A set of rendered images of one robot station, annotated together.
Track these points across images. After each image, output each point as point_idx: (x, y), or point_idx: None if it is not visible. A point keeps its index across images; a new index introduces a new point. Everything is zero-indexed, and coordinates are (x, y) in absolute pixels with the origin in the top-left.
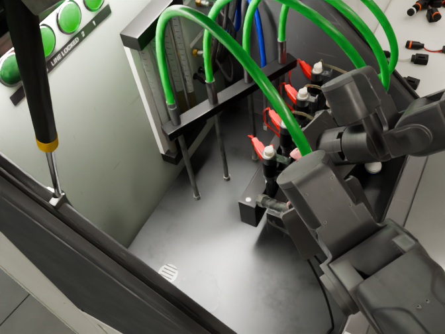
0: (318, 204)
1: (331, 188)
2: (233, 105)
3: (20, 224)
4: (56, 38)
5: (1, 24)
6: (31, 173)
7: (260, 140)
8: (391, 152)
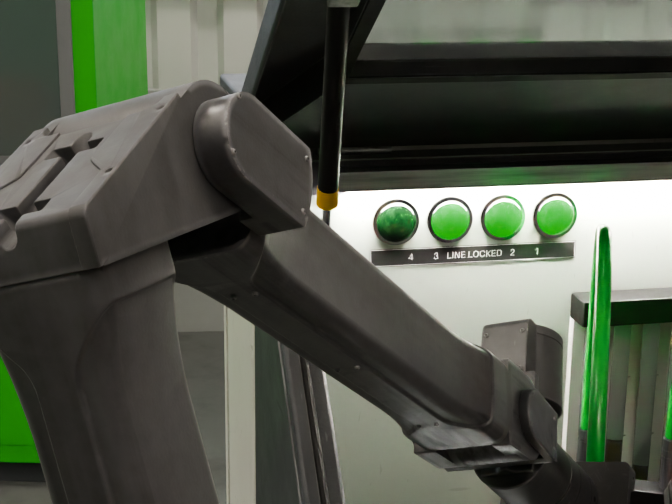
0: (490, 351)
1: (514, 341)
2: None
3: (269, 366)
4: (471, 231)
5: (412, 166)
6: None
7: None
8: None
